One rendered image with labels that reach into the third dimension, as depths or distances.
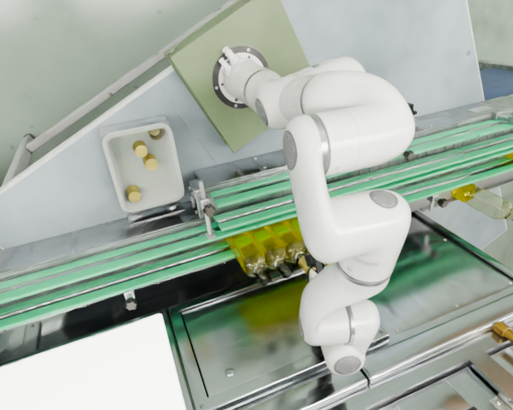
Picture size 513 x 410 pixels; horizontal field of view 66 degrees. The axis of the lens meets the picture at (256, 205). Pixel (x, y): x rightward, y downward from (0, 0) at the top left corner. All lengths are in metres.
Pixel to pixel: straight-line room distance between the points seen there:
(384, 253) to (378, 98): 0.21
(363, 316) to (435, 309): 0.45
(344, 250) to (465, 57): 1.22
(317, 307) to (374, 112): 0.31
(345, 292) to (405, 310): 0.53
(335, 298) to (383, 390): 0.37
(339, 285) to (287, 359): 0.38
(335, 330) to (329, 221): 0.28
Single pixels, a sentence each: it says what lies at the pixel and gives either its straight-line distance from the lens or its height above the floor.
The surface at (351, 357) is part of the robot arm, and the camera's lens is 0.78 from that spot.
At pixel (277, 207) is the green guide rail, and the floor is 0.93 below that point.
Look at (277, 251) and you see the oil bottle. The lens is 1.01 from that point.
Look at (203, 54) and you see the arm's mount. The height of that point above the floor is 0.84.
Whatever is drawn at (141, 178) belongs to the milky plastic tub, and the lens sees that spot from 1.15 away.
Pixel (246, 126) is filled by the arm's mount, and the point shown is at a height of 0.84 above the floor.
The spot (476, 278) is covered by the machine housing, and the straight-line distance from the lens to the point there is 1.29.
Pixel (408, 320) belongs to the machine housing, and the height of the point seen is 1.28.
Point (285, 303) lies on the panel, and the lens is 1.09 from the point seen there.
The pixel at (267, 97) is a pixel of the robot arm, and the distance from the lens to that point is 0.78.
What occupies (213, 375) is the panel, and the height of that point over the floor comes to 1.24.
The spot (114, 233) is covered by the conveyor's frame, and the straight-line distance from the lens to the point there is 1.15.
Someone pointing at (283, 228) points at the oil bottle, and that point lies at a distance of 1.09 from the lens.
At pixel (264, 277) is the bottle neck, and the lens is 0.95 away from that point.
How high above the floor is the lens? 1.83
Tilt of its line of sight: 56 degrees down
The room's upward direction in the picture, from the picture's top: 139 degrees clockwise
